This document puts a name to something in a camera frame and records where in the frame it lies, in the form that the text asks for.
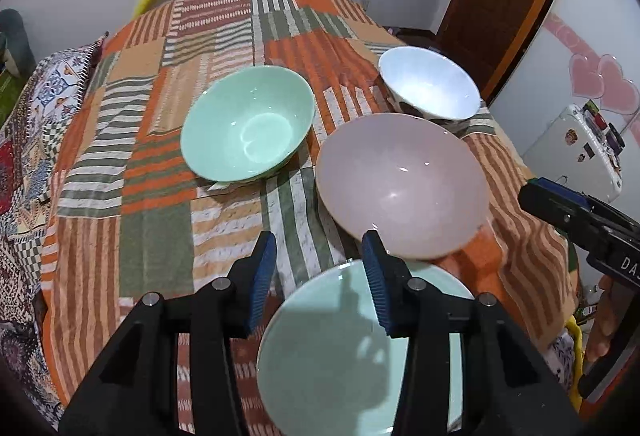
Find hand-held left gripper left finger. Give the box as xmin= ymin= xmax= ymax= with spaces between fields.
xmin=59 ymin=231 xmax=277 ymax=436

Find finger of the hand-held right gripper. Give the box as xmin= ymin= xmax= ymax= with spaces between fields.
xmin=517 ymin=183 xmax=603 ymax=251
xmin=531 ymin=177 xmax=640 ymax=243

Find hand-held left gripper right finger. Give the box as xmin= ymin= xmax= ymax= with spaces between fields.
xmin=361 ymin=229 xmax=583 ymax=436

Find green plate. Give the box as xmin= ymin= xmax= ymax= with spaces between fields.
xmin=256 ymin=260 xmax=476 ymax=436

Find pink bowl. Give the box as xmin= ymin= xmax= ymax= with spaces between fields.
xmin=315 ymin=113 xmax=491 ymax=261

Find green bowl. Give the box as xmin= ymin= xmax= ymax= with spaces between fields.
xmin=180 ymin=65 xmax=316 ymax=182

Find white bowl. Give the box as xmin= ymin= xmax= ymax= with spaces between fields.
xmin=378 ymin=46 xmax=482 ymax=121

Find person's right hand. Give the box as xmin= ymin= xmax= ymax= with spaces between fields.
xmin=584 ymin=275 xmax=623 ymax=367

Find white printed bedsheet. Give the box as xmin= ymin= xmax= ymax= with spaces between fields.
xmin=545 ymin=331 xmax=582 ymax=392

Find striped patchwork blanket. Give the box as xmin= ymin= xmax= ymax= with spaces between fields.
xmin=40 ymin=0 xmax=581 ymax=436

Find white heart-sticker sliding door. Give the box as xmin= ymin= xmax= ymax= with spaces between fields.
xmin=487 ymin=0 xmax=640 ymax=217

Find patterned quilt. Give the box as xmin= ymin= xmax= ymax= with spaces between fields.
xmin=0 ymin=34 xmax=108 ymax=367

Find grey plush toy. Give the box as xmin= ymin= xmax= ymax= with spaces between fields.
xmin=0 ymin=9 xmax=36 ymax=77

